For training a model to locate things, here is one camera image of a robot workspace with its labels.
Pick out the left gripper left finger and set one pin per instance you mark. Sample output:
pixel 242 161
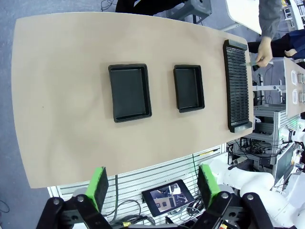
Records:
pixel 95 190

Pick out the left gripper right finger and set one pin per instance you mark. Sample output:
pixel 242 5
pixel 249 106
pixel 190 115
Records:
pixel 209 188

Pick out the large black ESD tray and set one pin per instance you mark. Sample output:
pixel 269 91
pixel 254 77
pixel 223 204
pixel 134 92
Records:
pixel 128 93

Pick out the green circuit board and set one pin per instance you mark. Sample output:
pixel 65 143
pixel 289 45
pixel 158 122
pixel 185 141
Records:
pixel 250 64

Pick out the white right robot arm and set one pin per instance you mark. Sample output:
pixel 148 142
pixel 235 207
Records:
pixel 257 186

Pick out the grey-sleeved right forearm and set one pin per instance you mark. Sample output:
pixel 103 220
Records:
pixel 269 19

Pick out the small black ESD tray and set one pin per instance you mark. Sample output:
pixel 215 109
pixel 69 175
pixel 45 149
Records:
pixel 188 88

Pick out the person's right hand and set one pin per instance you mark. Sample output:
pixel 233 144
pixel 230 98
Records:
pixel 264 52

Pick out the black tablet with screen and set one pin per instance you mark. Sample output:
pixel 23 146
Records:
pixel 168 198

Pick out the white slotted base panel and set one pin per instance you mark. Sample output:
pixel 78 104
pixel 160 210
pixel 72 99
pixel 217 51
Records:
pixel 143 181

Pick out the black slotted board rack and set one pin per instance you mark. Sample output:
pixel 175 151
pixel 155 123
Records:
pixel 238 86

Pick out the brown neighbouring table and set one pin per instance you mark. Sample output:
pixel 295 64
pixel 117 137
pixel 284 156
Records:
pixel 289 100

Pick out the person in grey jacket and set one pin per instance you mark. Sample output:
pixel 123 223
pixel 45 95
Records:
pixel 267 47

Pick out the person in navy clothes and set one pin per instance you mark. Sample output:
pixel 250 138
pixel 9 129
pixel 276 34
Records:
pixel 296 40

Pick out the white table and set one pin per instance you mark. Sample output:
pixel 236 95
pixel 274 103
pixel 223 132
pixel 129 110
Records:
pixel 243 14

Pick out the aluminium frame structure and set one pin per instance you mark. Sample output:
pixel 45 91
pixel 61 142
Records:
pixel 269 117

